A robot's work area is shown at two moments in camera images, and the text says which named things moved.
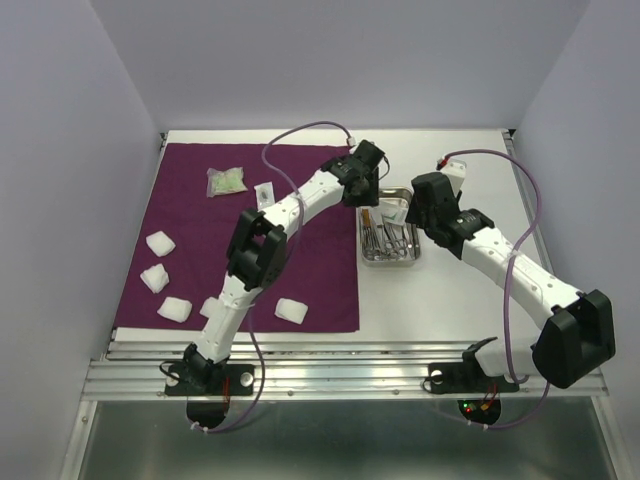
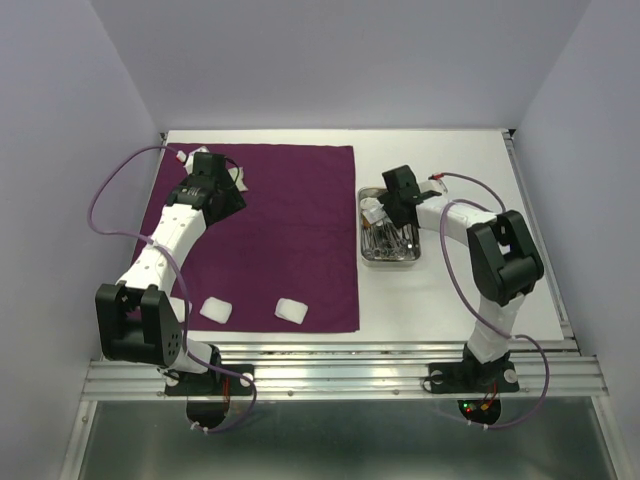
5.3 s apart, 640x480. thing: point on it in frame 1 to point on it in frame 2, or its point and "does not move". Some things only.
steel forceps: x=406 y=252 does not move
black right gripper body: x=415 y=215 to x=389 y=206
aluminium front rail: x=313 y=371 does not move
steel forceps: x=372 y=248 does not move
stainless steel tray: x=387 y=239 does not move
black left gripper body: x=367 y=194 to x=231 y=197
